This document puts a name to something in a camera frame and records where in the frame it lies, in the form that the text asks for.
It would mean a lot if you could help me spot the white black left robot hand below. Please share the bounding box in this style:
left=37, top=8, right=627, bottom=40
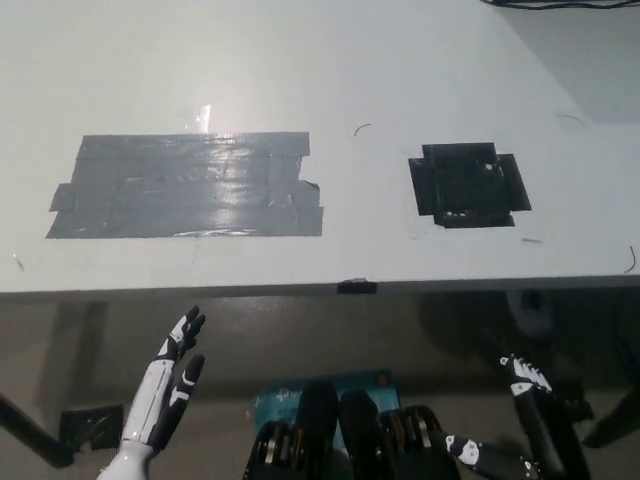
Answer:
left=121, top=305, right=208, bottom=455

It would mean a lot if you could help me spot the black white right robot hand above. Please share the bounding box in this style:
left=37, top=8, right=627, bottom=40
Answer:
left=443, top=353, right=594, bottom=480

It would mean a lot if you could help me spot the black floor tape patch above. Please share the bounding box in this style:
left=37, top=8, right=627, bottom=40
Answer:
left=549, top=381, right=596, bottom=426
left=59, top=403, right=125, bottom=454

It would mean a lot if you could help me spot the dark slanted table leg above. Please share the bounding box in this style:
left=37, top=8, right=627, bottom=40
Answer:
left=581, top=349, right=640, bottom=450

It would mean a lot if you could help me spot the black slanted table leg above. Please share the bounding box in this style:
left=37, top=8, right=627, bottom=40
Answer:
left=0, top=392, right=76, bottom=470

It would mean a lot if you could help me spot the teal cardboard box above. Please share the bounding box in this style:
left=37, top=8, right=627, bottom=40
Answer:
left=252, top=368, right=404, bottom=451

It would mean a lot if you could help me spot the small black tape strip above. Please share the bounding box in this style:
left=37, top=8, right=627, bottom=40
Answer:
left=337, top=276, right=378, bottom=295

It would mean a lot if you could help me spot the black tape square patch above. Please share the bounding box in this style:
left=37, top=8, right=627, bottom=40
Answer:
left=407, top=142, right=533, bottom=230

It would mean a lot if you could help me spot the clear tape piece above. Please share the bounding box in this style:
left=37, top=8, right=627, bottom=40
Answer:
left=174, top=103, right=213, bottom=134

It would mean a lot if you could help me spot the grey duct tape patch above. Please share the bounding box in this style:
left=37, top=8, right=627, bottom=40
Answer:
left=44, top=131, right=325, bottom=240

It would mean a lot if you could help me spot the black cables bundle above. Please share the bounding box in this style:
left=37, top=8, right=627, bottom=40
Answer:
left=479, top=0, right=640, bottom=11

